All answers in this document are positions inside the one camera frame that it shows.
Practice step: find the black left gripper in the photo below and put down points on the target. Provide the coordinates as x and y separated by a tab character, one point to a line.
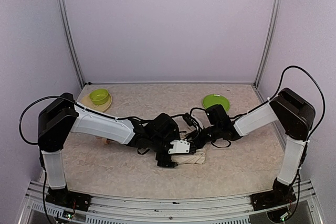
165	159

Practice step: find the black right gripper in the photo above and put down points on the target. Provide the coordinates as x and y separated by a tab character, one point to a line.
197	139

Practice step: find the beige folding umbrella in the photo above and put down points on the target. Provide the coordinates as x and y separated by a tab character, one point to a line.
198	158

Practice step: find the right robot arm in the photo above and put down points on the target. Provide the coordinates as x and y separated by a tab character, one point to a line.
295	116

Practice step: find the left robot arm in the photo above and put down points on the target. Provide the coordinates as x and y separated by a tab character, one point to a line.
64	116

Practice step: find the green flat plate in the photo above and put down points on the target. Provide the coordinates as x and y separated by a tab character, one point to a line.
216	99

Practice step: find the lime green bowl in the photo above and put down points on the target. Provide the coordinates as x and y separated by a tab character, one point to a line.
99	96

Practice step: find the beige round plate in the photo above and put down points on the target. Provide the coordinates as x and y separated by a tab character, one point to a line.
86	101

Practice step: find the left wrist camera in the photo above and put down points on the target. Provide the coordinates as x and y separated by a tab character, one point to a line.
181	147

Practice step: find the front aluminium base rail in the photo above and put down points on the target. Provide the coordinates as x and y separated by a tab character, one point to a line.
115	209

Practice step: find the right aluminium frame post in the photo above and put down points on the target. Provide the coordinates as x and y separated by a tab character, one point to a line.
267	46

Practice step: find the aluminium frame post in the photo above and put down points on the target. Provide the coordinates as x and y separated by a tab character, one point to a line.
267	46
70	42

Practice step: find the left aluminium frame post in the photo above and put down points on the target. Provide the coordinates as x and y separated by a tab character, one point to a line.
70	42

